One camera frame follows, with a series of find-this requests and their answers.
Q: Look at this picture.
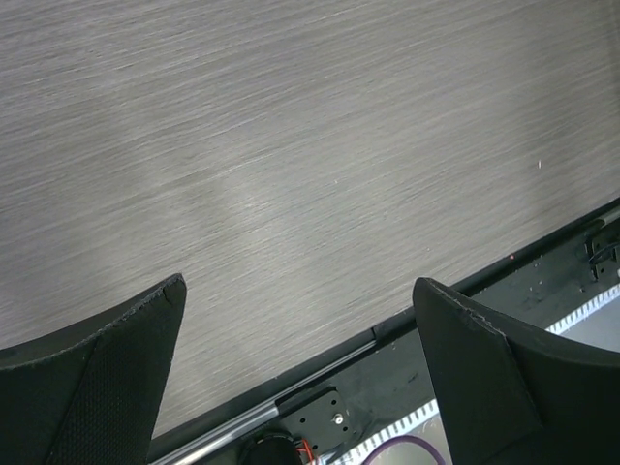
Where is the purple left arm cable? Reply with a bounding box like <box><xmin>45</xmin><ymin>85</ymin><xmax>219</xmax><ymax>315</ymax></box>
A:
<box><xmin>363</xmin><ymin>434</ymin><xmax>444</xmax><ymax>465</ymax></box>

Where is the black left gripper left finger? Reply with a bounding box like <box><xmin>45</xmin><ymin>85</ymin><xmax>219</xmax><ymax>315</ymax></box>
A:
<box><xmin>1</xmin><ymin>274</ymin><xmax>187</xmax><ymax>464</ymax></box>

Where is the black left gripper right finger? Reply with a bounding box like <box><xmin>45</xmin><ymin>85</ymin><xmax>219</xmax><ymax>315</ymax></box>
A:
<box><xmin>413</xmin><ymin>278</ymin><xmax>619</xmax><ymax>464</ymax></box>

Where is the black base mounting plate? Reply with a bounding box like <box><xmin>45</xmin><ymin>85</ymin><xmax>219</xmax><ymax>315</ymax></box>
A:
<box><xmin>148</xmin><ymin>202</ymin><xmax>619</xmax><ymax>464</ymax></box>

